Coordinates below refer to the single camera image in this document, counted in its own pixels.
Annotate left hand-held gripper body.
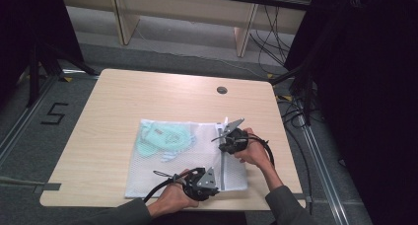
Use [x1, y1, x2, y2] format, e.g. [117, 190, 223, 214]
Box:
[181, 166, 221, 202]

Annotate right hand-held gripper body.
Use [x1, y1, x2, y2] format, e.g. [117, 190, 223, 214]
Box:
[218, 117, 249, 155]

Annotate white mesh laundry bag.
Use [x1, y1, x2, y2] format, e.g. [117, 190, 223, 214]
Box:
[124, 117, 249, 200]

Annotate person's right hand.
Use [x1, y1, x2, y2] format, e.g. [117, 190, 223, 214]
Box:
[233, 127, 274, 172]

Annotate person's left hand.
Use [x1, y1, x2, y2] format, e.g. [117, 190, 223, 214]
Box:
[147, 168, 200, 219]

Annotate person's dark lap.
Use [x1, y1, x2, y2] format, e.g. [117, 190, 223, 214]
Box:
[147, 210, 274, 225]

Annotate mint green garment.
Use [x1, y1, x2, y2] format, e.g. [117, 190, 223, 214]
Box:
[135, 122, 197, 163]

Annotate black metal stand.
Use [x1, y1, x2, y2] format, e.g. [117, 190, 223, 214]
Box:
[269, 61, 317, 126]

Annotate black curtain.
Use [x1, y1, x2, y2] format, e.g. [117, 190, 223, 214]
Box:
[283, 0, 418, 225]
[0, 0, 85, 103]

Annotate grey floor tape strip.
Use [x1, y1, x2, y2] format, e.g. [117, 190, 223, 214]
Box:
[33, 182, 62, 195]

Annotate black tripod stand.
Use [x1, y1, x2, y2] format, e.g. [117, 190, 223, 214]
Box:
[25, 41, 100, 109]

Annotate thin cable tie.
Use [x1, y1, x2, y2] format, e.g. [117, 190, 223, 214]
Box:
[210, 133, 231, 143]
[152, 169, 183, 184]

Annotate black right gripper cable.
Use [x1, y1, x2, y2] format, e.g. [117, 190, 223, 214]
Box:
[244, 133, 276, 168]

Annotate black floor cables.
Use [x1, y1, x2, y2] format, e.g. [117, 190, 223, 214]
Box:
[275, 92, 314, 216]

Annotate metal floor rail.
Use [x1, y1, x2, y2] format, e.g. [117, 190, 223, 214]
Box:
[295, 112, 350, 225]
[0, 76, 58, 169]

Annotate hanging black cable bundle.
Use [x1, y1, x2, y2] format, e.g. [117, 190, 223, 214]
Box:
[248, 4, 294, 75]

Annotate grey floor cable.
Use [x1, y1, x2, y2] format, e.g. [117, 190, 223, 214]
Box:
[0, 175, 45, 188]

